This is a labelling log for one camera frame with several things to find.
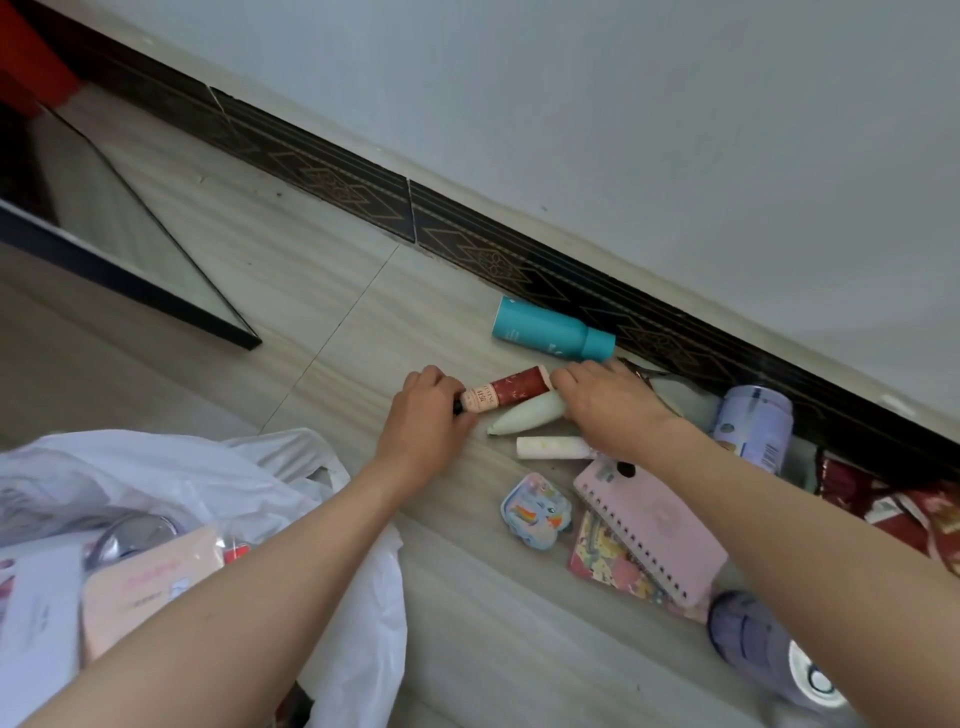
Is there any red pink packet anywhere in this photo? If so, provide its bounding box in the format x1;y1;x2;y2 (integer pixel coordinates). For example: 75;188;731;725
567;511;710;624

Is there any person's right hand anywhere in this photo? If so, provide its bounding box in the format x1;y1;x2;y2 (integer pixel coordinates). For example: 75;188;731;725
549;359;684;475

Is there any blue white can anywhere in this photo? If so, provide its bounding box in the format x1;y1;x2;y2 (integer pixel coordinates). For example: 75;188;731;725
710;384;795;476

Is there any teal bottle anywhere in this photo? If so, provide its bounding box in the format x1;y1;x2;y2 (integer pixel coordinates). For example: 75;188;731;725
491;294;618;364

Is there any lavender drink can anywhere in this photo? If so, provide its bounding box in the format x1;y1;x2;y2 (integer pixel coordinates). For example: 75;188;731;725
707;590;849;710
86;512;181;571

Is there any black leaning board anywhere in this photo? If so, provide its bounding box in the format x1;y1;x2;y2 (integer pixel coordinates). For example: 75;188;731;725
0;101;262;352

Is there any peach pink box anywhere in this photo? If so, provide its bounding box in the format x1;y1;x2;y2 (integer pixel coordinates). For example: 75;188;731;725
80;524;226;661

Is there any pink spiral notebook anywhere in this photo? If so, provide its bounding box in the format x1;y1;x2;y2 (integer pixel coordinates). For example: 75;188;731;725
573;455;730;609

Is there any blue cartoon small tin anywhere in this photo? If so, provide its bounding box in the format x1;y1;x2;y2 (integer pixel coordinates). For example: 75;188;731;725
500;472;574;551

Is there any red cardboard box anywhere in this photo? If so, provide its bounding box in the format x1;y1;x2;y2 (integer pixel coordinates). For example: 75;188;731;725
0;0;84;114

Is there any white printed plastic bag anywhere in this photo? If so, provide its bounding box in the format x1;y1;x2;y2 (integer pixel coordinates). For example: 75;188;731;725
0;428;409;728

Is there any long white box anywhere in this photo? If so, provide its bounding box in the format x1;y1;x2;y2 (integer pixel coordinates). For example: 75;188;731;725
0;539;88;721

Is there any person's left hand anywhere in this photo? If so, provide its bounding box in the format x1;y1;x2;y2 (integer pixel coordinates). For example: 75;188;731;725
374;365;481;496

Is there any small red squeeze tube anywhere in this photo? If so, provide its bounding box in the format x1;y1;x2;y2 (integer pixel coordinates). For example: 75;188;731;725
452;365;554;415

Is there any person's left forearm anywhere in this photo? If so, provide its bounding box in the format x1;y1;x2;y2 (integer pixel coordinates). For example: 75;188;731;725
22;457;451;728

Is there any person's right forearm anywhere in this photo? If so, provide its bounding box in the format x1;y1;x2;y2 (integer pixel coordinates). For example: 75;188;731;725
637;419;960;728

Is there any white pointed tip tube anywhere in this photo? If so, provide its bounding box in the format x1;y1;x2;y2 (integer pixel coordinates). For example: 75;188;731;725
485;391;569;438

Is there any red snack bag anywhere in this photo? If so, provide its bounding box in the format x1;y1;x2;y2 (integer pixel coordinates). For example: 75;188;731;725
817;453;960;579

